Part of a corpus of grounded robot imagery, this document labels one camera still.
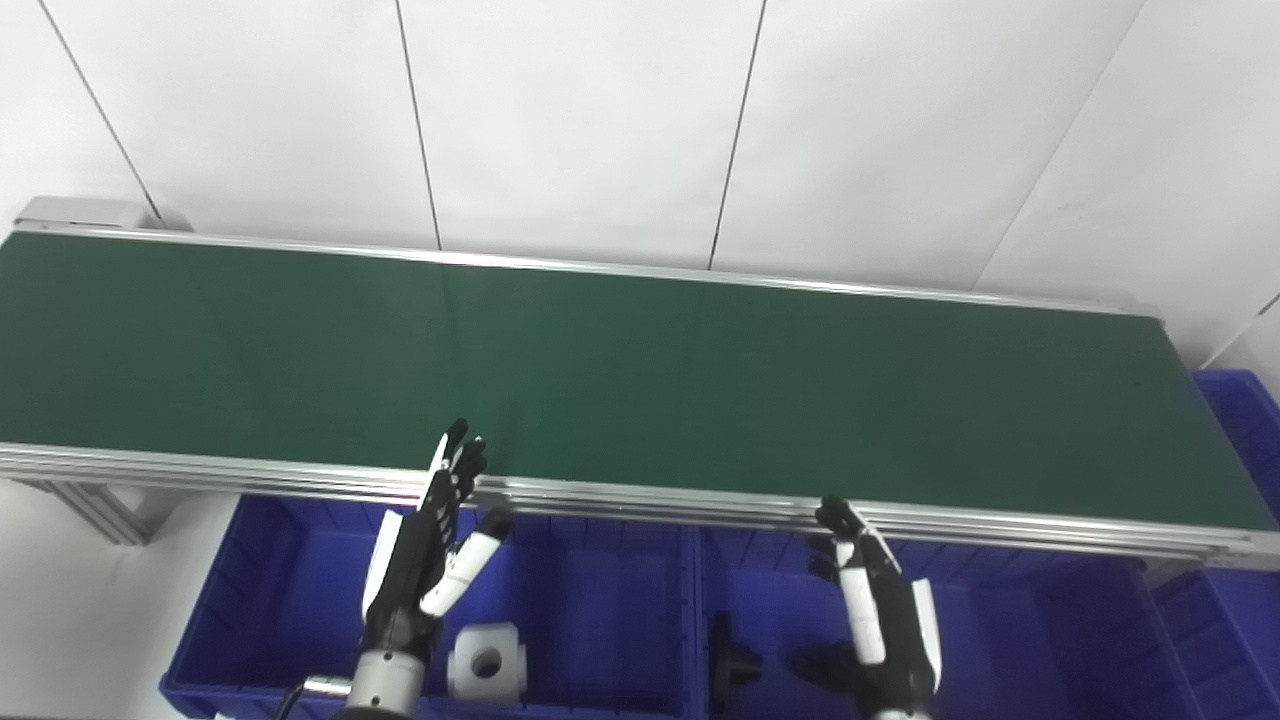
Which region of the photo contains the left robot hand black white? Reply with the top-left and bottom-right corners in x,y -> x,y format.
359,417 -> 517,662

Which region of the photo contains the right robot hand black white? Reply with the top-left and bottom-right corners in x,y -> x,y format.
809,494 -> 944,717

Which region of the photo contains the black flange part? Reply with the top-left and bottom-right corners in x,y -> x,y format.
707,611 -> 764,717
789,642 -> 862,692

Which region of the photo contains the white block part with hole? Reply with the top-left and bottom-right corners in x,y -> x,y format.
446,621 -> 529,702

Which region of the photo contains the blue plastic bin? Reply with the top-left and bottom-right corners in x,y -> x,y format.
159,494 -> 707,720
694,524 -> 1207,720
1149,369 -> 1280,720

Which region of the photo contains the green conveyor belt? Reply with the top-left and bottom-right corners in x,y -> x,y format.
0,224 -> 1280,572

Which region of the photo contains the aluminium conveyor support leg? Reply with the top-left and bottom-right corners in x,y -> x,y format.
8,477 -> 187,547

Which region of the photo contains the grey conveyor motor housing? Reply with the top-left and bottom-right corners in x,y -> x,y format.
11,196 -> 192,234

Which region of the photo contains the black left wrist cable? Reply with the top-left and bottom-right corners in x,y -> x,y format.
274,676 -> 353,720

